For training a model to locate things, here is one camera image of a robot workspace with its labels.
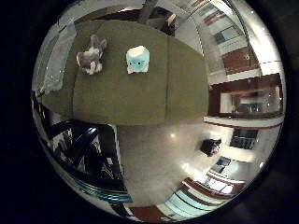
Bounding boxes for teal and white plush toy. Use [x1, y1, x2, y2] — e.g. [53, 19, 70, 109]
[125, 45, 151, 76]

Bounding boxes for grey and white bunny plush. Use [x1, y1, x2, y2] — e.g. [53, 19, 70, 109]
[76, 34, 108, 76]

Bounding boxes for clear plastic container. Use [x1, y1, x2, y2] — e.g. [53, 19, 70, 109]
[39, 23, 78, 95]

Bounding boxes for seated person in dark clothes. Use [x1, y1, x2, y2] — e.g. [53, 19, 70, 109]
[200, 138, 223, 158]

